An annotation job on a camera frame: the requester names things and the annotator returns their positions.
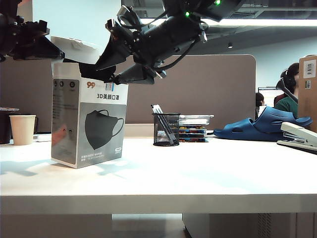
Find black chair headrest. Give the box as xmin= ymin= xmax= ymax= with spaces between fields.
xmin=275 ymin=78 xmax=299 ymax=104

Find grey white stapler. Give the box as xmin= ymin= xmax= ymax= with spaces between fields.
xmin=276 ymin=121 xmax=317 ymax=155

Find colourful printed flat box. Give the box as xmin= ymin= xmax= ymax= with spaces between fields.
xmin=178 ymin=136 xmax=207 ymax=144
xmin=178 ymin=125 xmax=207 ymax=131
xmin=178 ymin=130 xmax=208 ymax=137

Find red office chair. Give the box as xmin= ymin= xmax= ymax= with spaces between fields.
xmin=273 ymin=93 xmax=285 ymax=108

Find white grey mask box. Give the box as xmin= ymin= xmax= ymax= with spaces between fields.
xmin=51 ymin=36 xmax=129 ymax=169

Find beige paper cup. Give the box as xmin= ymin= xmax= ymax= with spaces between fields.
xmin=9 ymin=115 xmax=37 ymax=146

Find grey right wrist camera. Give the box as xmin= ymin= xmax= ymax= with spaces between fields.
xmin=116 ymin=4 xmax=141 ymax=29

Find ceiling light strip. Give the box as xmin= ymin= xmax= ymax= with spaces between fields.
xmin=203 ymin=18 xmax=317 ymax=27

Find clear plastic flat case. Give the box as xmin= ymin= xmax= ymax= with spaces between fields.
xmin=178 ymin=114 xmax=215 ymax=126

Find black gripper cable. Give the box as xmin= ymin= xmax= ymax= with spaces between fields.
xmin=155 ymin=37 xmax=202 ymax=72

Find blue rubber slipper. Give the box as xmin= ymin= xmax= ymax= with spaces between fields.
xmin=213 ymin=106 xmax=313 ymax=142

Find computer monitor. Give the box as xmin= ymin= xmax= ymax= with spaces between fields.
xmin=257 ymin=86 xmax=282 ymax=110

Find brown desk partition panel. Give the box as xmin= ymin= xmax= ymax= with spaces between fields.
xmin=0 ymin=54 xmax=257 ymax=132

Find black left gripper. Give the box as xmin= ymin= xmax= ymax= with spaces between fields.
xmin=0 ymin=13 xmax=66 ymax=60

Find person in green shirt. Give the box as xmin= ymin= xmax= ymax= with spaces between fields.
xmin=274 ymin=62 xmax=300 ymax=119

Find white black-capped pen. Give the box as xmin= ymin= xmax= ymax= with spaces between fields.
xmin=150 ymin=105 xmax=174 ymax=146
xmin=155 ymin=105 xmax=178 ymax=145

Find dark cup at edge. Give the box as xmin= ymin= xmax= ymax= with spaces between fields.
xmin=0 ymin=111 xmax=12 ymax=145

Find grey desk side panel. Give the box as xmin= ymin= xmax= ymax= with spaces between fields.
xmin=0 ymin=214 xmax=112 ymax=238

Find cardboard box with labels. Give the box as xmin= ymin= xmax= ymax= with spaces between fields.
xmin=298 ymin=56 xmax=317 ymax=133

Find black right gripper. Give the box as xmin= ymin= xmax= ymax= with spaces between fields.
xmin=95 ymin=16 xmax=207 ymax=85

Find person with dark hair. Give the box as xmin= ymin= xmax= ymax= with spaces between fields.
xmin=255 ymin=93 xmax=265 ymax=119

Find black mesh pen holder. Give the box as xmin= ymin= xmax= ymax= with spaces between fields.
xmin=152 ymin=113 xmax=181 ymax=147

